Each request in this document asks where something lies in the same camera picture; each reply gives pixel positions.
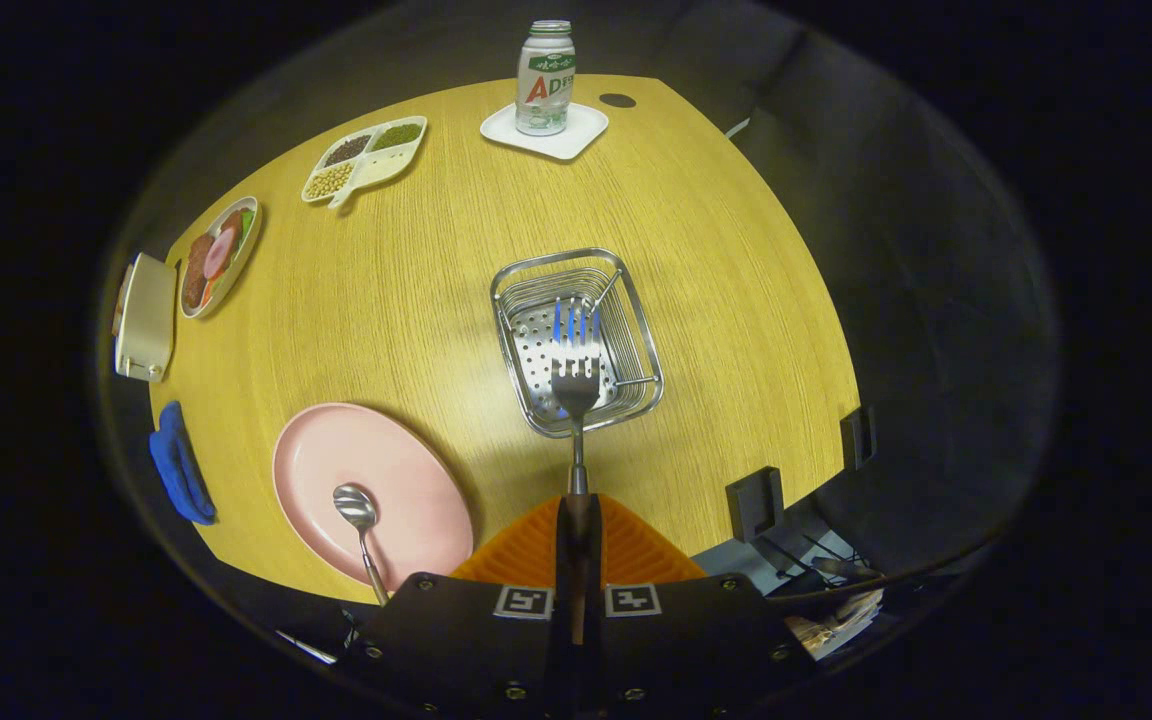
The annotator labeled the white drink bottle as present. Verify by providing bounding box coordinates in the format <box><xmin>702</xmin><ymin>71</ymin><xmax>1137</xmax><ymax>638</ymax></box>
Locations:
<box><xmin>515</xmin><ymin>20</ymin><xmax>577</xmax><ymax>137</ymax></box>

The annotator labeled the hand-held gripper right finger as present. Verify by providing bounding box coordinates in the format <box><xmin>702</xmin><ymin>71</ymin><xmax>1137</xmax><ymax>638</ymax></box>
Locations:
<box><xmin>581</xmin><ymin>495</ymin><xmax>817</xmax><ymax>716</ymax></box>

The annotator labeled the pink round plate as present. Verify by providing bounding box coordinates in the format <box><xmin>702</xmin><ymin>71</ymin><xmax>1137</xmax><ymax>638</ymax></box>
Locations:
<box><xmin>272</xmin><ymin>402</ymin><xmax>476</xmax><ymax>593</ymax></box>

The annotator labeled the pink ham slice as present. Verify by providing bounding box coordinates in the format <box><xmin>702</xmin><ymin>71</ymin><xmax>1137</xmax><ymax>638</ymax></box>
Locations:
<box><xmin>202</xmin><ymin>228</ymin><xmax>237</xmax><ymax>281</ymax></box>

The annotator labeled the pile of yellow soybeans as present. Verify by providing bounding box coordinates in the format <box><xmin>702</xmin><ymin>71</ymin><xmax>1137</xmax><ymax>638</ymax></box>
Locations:
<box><xmin>306</xmin><ymin>162</ymin><xmax>355</xmax><ymax>198</ymax></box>

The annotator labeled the black table clamp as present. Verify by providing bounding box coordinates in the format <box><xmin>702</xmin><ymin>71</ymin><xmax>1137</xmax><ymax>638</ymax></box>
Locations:
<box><xmin>840</xmin><ymin>406</ymin><xmax>877</xmax><ymax>471</ymax></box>
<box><xmin>726</xmin><ymin>467</ymin><xmax>785</xmax><ymax>541</ymax></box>

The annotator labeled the metal spoon wooden handle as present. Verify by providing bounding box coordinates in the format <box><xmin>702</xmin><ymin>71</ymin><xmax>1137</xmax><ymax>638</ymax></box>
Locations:
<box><xmin>333</xmin><ymin>484</ymin><xmax>390</xmax><ymax>607</ymax></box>

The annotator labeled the white divided tray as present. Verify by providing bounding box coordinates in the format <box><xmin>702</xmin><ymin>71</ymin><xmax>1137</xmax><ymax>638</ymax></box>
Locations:
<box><xmin>301</xmin><ymin>116</ymin><xmax>429</xmax><ymax>209</ymax></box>

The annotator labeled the white square coaster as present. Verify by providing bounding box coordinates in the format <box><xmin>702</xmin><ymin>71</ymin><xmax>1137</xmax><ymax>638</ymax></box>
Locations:
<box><xmin>480</xmin><ymin>102</ymin><xmax>610</xmax><ymax>162</ymax></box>

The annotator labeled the large brown meat piece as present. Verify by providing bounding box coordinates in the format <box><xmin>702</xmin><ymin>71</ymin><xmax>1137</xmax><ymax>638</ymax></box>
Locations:
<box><xmin>183</xmin><ymin>235</ymin><xmax>215</xmax><ymax>309</ymax></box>

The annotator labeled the blue folded cloth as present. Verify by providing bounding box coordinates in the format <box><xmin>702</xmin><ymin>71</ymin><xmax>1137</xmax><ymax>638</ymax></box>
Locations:
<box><xmin>148</xmin><ymin>401</ymin><xmax>218</xmax><ymax>526</ymax></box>

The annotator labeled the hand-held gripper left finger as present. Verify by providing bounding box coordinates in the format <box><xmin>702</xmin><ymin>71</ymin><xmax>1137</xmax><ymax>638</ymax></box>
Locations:
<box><xmin>346</xmin><ymin>495</ymin><xmax>577</xmax><ymax>716</ymax></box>

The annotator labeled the metal wire cutlery basket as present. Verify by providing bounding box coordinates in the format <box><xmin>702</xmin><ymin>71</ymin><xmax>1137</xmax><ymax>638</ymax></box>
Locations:
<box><xmin>491</xmin><ymin>247</ymin><xmax>665</xmax><ymax>439</ymax></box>

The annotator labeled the white oval food plate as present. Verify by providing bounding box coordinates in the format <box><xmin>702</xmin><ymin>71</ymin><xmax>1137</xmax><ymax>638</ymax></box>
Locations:
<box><xmin>179</xmin><ymin>196</ymin><xmax>263</xmax><ymax>320</ymax></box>

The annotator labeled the white toaster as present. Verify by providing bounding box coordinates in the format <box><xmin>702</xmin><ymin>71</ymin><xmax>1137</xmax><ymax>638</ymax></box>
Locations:
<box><xmin>114</xmin><ymin>252</ymin><xmax>178</xmax><ymax>384</ymax></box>

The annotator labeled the metal fork wooden handle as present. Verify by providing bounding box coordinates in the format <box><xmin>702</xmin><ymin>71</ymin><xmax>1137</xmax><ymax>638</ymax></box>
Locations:
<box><xmin>548</xmin><ymin>297</ymin><xmax>605</xmax><ymax>646</ymax></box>

